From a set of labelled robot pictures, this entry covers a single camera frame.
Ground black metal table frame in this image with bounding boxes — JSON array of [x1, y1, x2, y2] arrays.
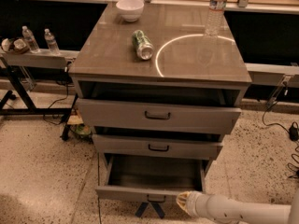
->
[[0, 56, 78, 141]]

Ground green soda can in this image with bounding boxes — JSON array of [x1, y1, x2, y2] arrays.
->
[[132, 30, 154, 61]]

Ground bowl with items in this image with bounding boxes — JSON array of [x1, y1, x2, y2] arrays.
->
[[1, 38, 29, 54]]

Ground green object on floor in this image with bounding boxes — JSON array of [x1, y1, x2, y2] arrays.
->
[[71, 124, 92, 138]]

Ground blue tape cross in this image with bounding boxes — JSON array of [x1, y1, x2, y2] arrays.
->
[[135, 203, 165, 219]]

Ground small water bottle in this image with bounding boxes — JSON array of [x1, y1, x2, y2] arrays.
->
[[44, 28, 60, 55], [22, 26, 40, 53]]

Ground grey side shelf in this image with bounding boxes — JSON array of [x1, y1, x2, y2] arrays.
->
[[0, 49, 78, 69]]

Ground small water bottle right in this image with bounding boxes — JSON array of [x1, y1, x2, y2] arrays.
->
[[44, 28, 60, 55]]

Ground black power adapter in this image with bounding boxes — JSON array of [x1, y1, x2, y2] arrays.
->
[[289, 122, 299, 141]]

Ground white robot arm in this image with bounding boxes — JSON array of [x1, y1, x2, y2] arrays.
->
[[177, 190, 299, 224]]

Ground grey middle drawer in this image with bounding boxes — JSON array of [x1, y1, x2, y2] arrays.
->
[[93, 134, 223, 160]]

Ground black coiled cable right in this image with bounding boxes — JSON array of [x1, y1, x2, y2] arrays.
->
[[286, 143, 299, 179]]

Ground grey drawer cabinet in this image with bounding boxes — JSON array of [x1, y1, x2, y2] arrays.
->
[[67, 2, 252, 179]]

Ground white bowl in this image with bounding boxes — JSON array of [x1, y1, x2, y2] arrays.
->
[[116, 0, 144, 22]]

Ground black floor cable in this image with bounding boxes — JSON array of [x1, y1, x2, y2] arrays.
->
[[42, 77, 70, 126]]

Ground grey rail bracket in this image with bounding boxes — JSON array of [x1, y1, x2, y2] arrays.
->
[[266, 74, 293, 108]]

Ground grey bottom drawer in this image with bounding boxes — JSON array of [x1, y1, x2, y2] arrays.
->
[[96, 155, 205, 203]]

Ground clear plastic water bottle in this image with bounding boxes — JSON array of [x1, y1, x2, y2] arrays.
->
[[205, 0, 227, 36]]

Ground small water bottle left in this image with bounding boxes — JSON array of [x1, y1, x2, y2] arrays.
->
[[22, 26, 40, 53]]

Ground grey top drawer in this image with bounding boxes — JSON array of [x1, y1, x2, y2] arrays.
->
[[77, 99, 241, 134]]

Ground grey drawer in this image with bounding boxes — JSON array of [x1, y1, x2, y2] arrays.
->
[[77, 99, 241, 134], [96, 155, 205, 203], [93, 134, 223, 160]]

